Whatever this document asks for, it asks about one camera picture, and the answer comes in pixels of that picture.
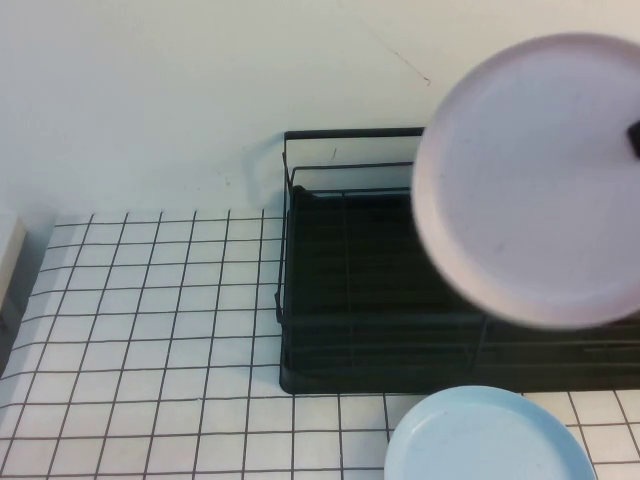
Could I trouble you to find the pink round plate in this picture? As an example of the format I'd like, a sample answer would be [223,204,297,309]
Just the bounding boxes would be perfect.
[411,32,640,332]

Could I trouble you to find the light blue round plate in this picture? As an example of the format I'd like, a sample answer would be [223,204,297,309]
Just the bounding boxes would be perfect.
[383,384,599,480]

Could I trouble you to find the black drip tray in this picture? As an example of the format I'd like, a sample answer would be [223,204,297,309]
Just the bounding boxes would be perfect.
[279,185,640,396]

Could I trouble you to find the white grid pattern tablecloth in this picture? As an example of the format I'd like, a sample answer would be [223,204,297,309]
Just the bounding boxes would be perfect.
[0,209,640,480]

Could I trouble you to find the beige box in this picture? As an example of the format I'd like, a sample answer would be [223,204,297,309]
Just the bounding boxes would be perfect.
[0,214,29,312]

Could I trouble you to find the black wire dish rack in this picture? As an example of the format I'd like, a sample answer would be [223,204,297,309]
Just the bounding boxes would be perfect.
[273,127,640,396]

